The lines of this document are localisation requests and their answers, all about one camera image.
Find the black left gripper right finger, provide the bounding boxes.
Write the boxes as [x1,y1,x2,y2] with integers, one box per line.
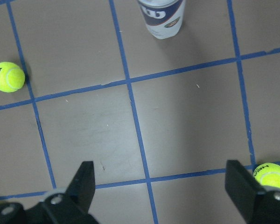
[225,160,280,224]

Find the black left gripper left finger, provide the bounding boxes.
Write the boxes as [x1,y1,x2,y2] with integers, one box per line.
[0,161,98,224]

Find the clear tennis ball can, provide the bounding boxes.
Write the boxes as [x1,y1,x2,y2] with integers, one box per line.
[137,0,186,40]

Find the Head tennis ball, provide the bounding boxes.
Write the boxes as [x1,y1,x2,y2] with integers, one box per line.
[253,163,280,189]

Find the Wilson 3 tennis ball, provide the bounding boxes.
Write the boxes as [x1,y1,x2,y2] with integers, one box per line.
[0,62,25,93]

